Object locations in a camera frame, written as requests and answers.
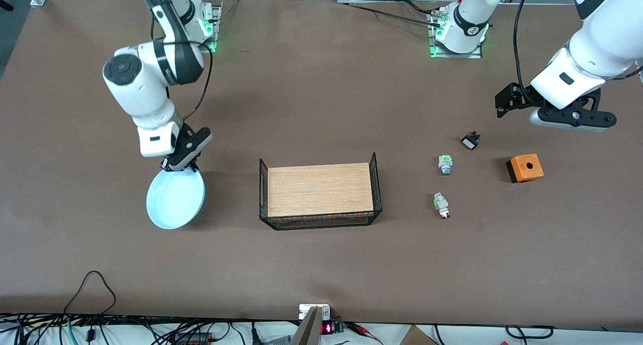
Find light blue round plate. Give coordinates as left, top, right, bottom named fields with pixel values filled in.
left=146, top=167, right=206, bottom=230

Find red push button switch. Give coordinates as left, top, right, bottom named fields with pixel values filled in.
left=433, top=192, right=451, bottom=219

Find light wooden board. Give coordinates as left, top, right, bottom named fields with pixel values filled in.
left=267, top=163, right=375, bottom=218

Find black power strip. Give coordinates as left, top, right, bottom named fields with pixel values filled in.
left=173, top=331, right=214, bottom=345

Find red and black test leads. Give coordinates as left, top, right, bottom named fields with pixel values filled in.
left=346, top=322, right=385, bottom=344

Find brown cardboard box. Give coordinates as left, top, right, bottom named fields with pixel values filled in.
left=399, top=325, right=439, bottom=345

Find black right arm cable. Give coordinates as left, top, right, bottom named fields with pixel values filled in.
left=150, top=9, right=214, bottom=122

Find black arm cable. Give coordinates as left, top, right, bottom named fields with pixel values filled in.
left=150, top=9, right=214, bottom=122
left=511, top=0, right=535, bottom=103

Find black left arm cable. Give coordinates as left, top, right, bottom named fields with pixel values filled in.
left=511, top=0, right=535, bottom=103

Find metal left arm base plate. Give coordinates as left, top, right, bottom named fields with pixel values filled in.
left=428, top=9, right=483, bottom=59

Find orange button enclosure box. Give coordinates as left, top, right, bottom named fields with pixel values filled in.
left=505, top=153, right=545, bottom=184

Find thin black looped cable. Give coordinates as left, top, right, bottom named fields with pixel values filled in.
left=64, top=271, right=117, bottom=318

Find black wire mesh basket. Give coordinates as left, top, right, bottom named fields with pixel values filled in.
left=259, top=152, right=383, bottom=231

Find black cable across table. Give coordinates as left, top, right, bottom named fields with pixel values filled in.
left=344, top=3, right=445, bottom=29

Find small silver metal bracket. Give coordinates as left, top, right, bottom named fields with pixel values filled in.
left=299, top=304, right=332, bottom=320

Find grey aluminium profile post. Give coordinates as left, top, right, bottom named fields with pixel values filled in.
left=290, top=306, right=323, bottom=345

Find black coiled cable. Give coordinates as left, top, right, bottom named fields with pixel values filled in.
left=505, top=325, right=555, bottom=339

